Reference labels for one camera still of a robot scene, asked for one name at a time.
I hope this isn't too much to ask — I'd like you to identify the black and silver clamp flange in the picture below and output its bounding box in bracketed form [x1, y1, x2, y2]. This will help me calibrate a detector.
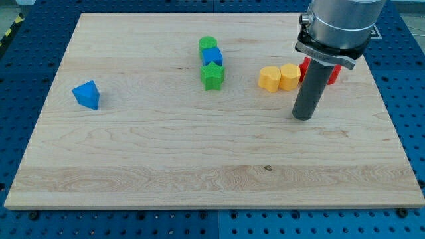
[295, 13, 371, 70]

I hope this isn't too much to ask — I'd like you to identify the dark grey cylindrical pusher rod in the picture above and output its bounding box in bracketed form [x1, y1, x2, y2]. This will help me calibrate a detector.
[292, 59, 335, 121]

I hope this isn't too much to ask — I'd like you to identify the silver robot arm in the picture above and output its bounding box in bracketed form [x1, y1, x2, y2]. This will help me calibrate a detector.
[292, 0, 386, 121]

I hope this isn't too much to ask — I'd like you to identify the yellow heart block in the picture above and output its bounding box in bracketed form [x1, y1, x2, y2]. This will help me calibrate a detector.
[258, 66, 281, 93]

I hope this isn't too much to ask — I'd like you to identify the red block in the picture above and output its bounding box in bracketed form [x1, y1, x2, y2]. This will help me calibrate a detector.
[298, 57, 342, 85]

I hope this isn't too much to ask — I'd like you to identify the yellow hexagon block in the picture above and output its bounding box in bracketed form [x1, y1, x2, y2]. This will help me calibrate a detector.
[279, 64, 301, 91]

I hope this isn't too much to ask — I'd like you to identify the green star block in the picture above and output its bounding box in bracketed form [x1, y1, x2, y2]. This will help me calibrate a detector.
[201, 62, 225, 91]

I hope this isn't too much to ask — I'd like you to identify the blue cube block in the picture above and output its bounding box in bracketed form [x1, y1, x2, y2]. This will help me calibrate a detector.
[201, 47, 223, 66]

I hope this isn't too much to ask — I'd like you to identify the green cylinder block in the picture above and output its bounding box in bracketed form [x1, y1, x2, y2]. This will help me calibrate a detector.
[198, 36, 218, 59]

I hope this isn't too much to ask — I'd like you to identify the light wooden board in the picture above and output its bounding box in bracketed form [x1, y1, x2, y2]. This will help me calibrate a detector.
[5, 13, 424, 210]

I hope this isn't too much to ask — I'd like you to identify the blue triangle block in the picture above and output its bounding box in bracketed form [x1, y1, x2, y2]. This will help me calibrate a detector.
[72, 80, 100, 110]

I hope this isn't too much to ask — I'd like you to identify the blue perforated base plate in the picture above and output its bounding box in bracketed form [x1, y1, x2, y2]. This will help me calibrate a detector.
[1, 0, 424, 238]

